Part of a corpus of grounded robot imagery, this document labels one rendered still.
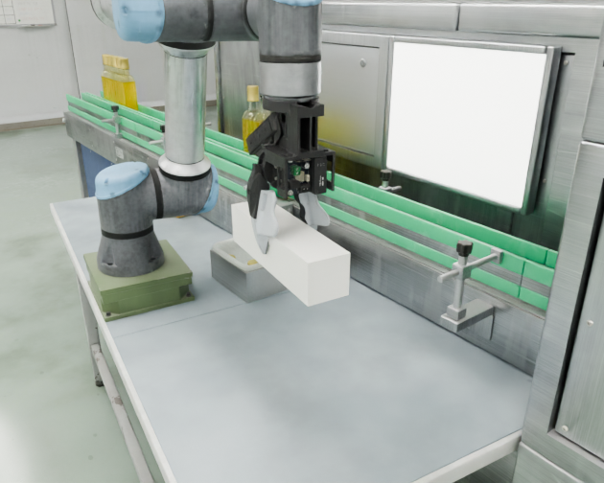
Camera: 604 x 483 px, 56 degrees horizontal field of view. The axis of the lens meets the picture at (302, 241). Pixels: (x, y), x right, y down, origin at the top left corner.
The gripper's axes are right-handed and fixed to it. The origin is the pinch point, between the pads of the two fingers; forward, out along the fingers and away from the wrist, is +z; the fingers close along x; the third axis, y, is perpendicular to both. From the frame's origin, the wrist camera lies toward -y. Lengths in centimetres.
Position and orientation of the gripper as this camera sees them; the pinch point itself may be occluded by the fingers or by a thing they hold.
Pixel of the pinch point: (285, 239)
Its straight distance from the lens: 79.8
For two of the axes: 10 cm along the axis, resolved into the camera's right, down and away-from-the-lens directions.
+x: 8.7, -1.9, 4.5
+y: 4.9, 3.5, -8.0
